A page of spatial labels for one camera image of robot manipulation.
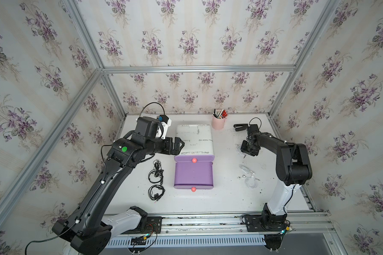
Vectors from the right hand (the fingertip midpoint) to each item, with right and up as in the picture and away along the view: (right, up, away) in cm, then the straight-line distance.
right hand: (246, 151), depth 100 cm
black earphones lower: (-54, -20, -16) cm, 60 cm away
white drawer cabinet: (-32, +9, -21) cm, 39 cm away
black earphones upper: (-55, -12, -11) cm, 58 cm away
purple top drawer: (-34, 0, -25) cm, 42 cm away
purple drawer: (-34, -11, -18) cm, 40 cm away
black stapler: (-1, +15, +9) cm, 18 cm away
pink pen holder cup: (-17, +21, +4) cm, 27 cm away
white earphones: (-3, -2, -2) cm, 4 cm away
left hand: (-41, +8, -34) cm, 54 cm away
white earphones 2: (-2, -16, -12) cm, 20 cm away
